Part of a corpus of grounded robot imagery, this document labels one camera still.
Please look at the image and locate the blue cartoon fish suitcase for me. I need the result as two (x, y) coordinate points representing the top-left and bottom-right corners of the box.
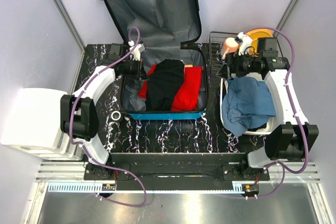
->
(102, 0), (208, 120)

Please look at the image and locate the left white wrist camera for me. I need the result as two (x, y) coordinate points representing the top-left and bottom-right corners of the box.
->
(128, 40), (145, 61)

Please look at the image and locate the red garment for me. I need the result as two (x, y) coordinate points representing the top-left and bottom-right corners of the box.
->
(138, 65), (203, 111)

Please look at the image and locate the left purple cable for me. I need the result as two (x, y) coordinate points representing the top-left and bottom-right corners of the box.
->
(70, 27), (148, 208)

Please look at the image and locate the white drawer organizer box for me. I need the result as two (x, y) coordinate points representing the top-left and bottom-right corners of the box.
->
(1, 88), (83, 161)

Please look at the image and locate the pink plastic cup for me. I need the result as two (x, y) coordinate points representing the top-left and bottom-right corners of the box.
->
(220, 37), (239, 60)

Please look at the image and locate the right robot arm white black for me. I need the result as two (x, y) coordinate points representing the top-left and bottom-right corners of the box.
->
(218, 33), (319, 180)

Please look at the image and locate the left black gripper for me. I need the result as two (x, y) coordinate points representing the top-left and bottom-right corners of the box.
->
(122, 58), (150, 81)

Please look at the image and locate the black garment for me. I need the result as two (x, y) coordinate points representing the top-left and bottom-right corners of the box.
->
(145, 59), (185, 112)

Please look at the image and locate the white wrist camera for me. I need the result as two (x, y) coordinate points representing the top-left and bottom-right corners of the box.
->
(128, 40), (145, 61)
(235, 32), (253, 56)

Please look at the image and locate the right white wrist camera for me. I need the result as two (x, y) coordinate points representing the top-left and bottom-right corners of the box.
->
(235, 32), (253, 56)

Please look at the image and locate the blue cotton shirt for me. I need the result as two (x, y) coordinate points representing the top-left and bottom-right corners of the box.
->
(221, 77), (277, 137)

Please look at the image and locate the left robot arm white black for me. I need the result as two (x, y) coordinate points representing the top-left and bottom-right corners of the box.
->
(60, 41), (145, 180)

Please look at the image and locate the white rectangular plastic basin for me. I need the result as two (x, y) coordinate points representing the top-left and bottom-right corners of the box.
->
(219, 73), (278, 136)

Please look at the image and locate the black wire dish rack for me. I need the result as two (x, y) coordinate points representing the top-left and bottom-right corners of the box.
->
(208, 30), (287, 74)

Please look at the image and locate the aluminium rail frame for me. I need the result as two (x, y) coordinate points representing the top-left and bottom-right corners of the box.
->
(36, 161), (320, 196)

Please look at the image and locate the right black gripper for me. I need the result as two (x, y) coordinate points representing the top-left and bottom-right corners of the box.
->
(216, 50), (261, 80)

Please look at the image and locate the black marbled table mat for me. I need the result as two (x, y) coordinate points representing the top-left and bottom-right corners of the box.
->
(72, 42), (292, 154)

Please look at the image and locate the orange round plate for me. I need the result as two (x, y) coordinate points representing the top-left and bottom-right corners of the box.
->
(244, 28), (273, 43)

